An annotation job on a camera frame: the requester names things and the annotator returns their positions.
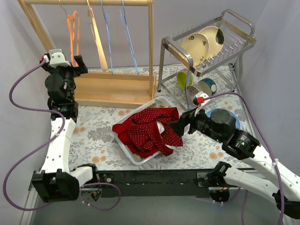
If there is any beige plastic hanger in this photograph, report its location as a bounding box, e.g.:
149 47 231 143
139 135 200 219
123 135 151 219
86 0 108 71

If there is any red polka dot garment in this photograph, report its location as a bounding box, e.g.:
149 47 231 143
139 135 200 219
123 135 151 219
126 106 184 157

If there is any orange hanger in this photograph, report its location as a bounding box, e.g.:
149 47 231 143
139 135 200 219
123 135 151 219
59 1 80 67

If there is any blue wire hanger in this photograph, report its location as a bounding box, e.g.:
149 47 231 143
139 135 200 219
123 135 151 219
120 0 139 74
100 0 113 75

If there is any red skirt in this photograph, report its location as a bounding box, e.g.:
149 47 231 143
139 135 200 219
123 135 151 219
112 110 175 159

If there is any pastel floral garment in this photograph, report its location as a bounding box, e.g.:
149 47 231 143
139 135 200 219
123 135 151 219
155 99 169 108

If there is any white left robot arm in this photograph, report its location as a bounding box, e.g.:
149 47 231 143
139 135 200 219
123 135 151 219
31 52 100 203

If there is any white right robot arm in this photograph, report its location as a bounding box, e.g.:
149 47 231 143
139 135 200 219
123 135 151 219
169 108 300 219

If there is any patterned brown bowl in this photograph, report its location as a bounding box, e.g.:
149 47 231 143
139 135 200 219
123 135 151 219
188 86 199 101

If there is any white plastic basket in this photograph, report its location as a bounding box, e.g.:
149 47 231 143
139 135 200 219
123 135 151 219
112 97 183 165

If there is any teal white bowl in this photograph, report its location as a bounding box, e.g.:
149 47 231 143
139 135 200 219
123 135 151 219
198 78 217 97

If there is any blue plate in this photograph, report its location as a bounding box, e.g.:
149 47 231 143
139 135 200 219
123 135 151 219
205 108 241 129

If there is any green bowl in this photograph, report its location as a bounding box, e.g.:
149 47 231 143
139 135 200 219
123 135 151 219
176 71 188 89

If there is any wooden clothes rack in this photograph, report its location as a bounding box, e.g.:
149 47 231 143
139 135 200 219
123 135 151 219
19 0 156 109

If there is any metal dish rack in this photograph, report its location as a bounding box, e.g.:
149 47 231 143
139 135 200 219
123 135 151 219
157 9 256 110

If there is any cream plate front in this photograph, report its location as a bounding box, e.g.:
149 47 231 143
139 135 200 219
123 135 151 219
181 33 210 67

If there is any cream plate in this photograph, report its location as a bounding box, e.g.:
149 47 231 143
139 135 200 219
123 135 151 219
181 33 210 67
199 26 224 59

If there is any floral table mat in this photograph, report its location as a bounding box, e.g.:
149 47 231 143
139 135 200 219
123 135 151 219
69 65 255 170

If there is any cream plate back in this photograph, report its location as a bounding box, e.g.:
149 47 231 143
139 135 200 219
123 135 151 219
199 26 224 59

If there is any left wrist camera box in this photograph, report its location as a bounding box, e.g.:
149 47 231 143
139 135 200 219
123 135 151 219
41 49 71 68

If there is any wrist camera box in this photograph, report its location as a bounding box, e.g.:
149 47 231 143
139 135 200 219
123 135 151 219
193 91 209 109
41 49 71 68

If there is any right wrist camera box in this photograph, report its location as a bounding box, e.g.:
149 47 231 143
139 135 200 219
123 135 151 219
193 91 209 109

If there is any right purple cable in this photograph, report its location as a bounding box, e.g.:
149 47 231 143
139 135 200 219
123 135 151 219
203 91 285 225

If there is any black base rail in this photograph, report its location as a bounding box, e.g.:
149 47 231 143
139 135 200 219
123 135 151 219
98 169 233 199

